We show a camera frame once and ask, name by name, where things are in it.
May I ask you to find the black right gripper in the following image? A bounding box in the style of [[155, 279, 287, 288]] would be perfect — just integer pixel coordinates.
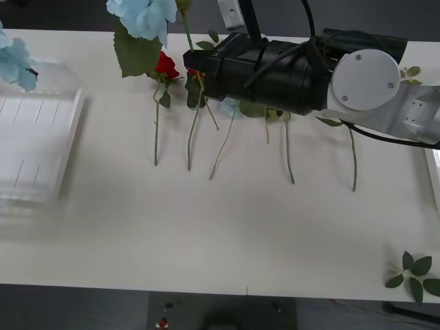
[[183, 32, 270, 106]]

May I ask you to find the loose green leaf twig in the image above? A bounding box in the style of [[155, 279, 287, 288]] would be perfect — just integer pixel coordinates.
[[384, 250, 440, 305], [399, 65, 423, 87], [195, 29, 221, 52]]

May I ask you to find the artificial flower with green stem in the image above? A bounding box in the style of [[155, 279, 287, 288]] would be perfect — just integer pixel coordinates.
[[315, 115, 358, 193], [281, 111, 296, 186]]

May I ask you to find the dark robot base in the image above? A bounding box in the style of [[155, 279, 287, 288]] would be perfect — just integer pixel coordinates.
[[147, 291, 298, 330]]

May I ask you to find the shallow white slotted box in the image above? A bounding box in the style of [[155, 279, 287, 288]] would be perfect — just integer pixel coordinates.
[[0, 57, 87, 204]]

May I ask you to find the red artificial rose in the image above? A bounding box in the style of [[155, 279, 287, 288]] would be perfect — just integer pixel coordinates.
[[146, 50, 186, 167], [184, 67, 220, 172]]

